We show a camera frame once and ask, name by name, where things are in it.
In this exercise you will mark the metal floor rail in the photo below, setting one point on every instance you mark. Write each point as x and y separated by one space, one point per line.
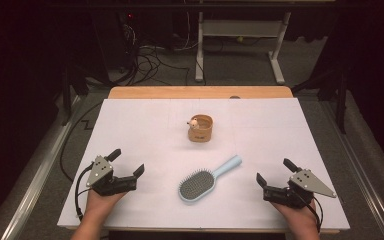
36 176
363 173

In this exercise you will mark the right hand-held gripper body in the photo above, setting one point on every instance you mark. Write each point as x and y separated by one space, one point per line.
308 185

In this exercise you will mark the light blue hairbrush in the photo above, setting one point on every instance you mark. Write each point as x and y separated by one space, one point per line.
196 185

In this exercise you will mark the wooden table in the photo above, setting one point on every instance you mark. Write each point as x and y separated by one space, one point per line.
196 92

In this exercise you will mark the person's right hand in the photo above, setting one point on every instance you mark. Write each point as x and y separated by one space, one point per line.
296 216

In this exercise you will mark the white metal desk stand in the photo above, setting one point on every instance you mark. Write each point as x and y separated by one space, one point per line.
240 28

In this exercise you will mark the black computer tower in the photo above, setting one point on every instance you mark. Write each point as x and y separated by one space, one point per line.
116 36

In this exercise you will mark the person's left hand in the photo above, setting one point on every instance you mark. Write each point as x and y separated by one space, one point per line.
101 203

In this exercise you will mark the dark metal stand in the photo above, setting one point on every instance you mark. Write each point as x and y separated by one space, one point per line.
333 86
75 83

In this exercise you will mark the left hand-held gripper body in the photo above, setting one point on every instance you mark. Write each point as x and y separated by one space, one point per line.
98 171

